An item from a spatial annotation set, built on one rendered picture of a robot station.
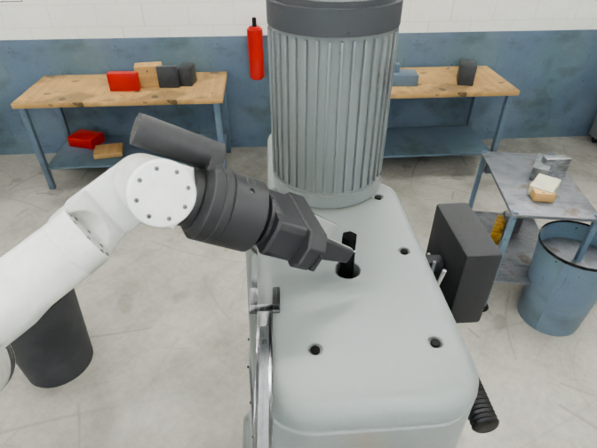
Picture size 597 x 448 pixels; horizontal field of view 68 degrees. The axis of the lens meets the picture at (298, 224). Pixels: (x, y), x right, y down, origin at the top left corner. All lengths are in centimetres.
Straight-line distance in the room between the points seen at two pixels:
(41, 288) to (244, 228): 20
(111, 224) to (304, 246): 22
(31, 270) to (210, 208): 17
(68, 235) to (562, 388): 296
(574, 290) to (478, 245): 214
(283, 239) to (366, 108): 28
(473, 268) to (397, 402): 54
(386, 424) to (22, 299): 38
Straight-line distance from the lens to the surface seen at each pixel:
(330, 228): 62
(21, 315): 49
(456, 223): 107
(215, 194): 47
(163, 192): 44
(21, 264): 48
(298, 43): 67
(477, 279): 104
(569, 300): 319
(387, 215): 76
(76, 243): 47
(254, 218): 49
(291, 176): 76
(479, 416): 64
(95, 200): 53
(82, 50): 514
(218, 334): 306
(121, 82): 450
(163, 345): 308
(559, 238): 339
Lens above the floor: 232
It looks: 36 degrees down
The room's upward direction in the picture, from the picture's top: straight up
